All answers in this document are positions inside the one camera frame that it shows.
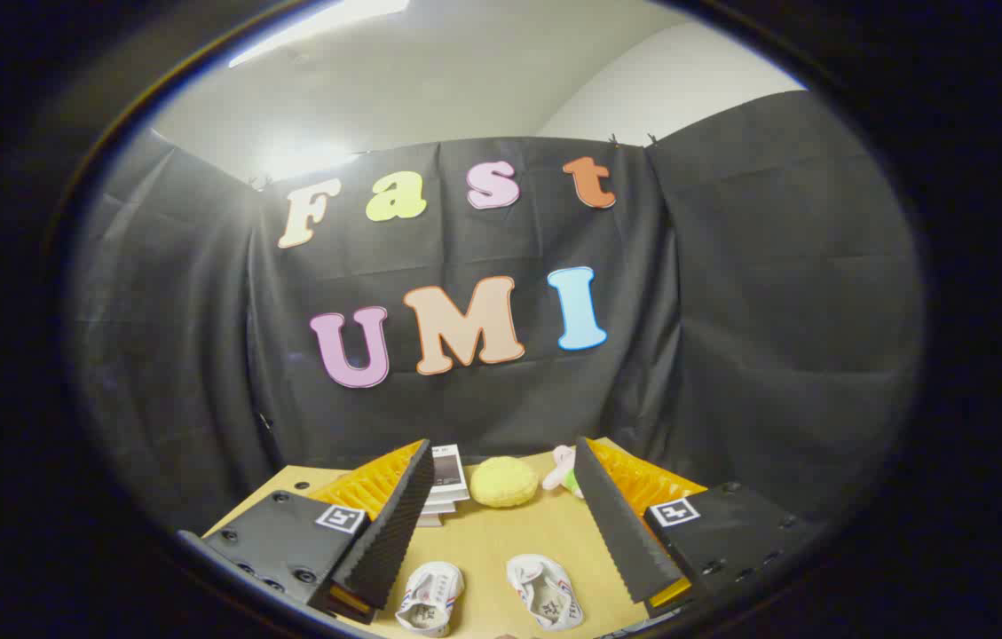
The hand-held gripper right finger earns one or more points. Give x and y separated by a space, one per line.
620 532

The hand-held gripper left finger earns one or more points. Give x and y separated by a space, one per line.
394 541

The white canvas shoe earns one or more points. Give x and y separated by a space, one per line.
431 599
545 595

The pink and green plush toy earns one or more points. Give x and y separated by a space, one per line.
561 475

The white book with portrait cover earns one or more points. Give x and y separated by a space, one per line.
447 469

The yellow round plush toy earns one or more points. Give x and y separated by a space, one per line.
503 482

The black backdrop cloth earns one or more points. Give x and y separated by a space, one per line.
731 311

